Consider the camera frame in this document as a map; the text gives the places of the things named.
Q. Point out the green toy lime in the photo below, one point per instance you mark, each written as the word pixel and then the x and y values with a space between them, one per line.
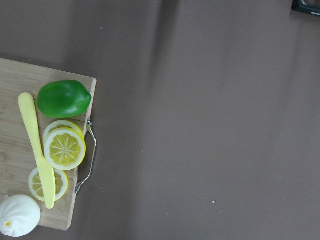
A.
pixel 63 99

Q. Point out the white toy garlic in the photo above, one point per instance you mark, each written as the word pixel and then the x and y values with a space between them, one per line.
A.
pixel 19 215

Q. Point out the yellow toy knife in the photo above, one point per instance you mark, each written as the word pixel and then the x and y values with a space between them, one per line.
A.
pixel 28 112

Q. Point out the wooden cutting board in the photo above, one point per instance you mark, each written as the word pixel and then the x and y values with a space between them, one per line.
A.
pixel 16 155

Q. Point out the lemon slice under knife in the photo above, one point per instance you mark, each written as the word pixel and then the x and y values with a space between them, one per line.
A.
pixel 35 186

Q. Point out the lemon slice behind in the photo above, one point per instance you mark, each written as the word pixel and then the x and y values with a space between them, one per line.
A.
pixel 60 124

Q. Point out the lemon slice front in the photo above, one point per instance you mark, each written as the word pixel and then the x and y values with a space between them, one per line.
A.
pixel 64 149

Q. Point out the dark tray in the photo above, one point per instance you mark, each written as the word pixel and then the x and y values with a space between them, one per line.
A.
pixel 311 7

